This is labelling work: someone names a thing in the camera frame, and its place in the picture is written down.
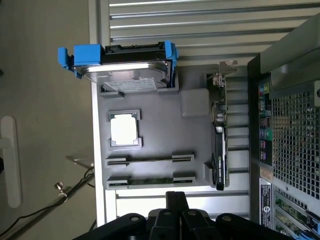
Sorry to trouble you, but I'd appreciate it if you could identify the white oblong plate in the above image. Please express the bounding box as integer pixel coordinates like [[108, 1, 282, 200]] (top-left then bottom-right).
[[0, 115, 23, 209]]

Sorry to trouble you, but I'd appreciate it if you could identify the metal clamp stand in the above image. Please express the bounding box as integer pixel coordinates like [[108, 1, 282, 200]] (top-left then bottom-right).
[[53, 154, 96, 204]]

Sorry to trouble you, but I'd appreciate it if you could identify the silver CPU chip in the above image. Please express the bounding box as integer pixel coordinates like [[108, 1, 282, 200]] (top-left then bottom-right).
[[108, 113, 140, 148]]

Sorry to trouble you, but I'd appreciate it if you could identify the grey open PC case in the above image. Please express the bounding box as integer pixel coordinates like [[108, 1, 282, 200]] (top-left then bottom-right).
[[246, 11, 320, 240]]

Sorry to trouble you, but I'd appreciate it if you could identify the hard disk in blue carrier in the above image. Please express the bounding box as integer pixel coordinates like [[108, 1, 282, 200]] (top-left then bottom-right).
[[57, 41, 180, 94]]

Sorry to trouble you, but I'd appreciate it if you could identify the grey parts rack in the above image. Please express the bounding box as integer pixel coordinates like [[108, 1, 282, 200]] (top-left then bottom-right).
[[98, 62, 221, 191]]

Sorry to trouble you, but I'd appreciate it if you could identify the thin black floor cable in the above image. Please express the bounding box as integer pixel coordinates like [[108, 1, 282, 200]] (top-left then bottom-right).
[[0, 169, 97, 240]]

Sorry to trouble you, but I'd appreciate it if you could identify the green graphics card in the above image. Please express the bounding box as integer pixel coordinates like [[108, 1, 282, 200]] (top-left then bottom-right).
[[205, 59, 239, 192]]

